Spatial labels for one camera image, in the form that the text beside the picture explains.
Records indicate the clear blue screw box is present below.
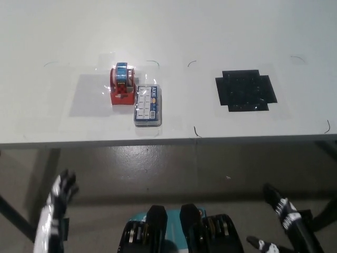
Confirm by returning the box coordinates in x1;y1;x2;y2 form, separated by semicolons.
133;84;163;129

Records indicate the red tape dispenser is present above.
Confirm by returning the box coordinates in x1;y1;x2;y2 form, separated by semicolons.
109;62;140;106

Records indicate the black teal robot body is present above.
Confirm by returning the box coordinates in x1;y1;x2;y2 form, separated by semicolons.
117;204;244;253

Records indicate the black tape patch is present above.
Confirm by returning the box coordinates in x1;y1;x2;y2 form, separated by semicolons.
215;69;278;113

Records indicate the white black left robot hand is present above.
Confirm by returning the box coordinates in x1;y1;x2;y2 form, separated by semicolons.
33;169;80;253

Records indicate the black table leg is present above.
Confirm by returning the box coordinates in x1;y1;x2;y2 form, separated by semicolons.
312;141;337;234
0;195;37;238

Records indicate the grey rectangular paper sheet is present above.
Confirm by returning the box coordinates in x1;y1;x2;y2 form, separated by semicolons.
68;74;138;118

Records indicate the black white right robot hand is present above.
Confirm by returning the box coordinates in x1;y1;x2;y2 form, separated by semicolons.
246;183;325;253

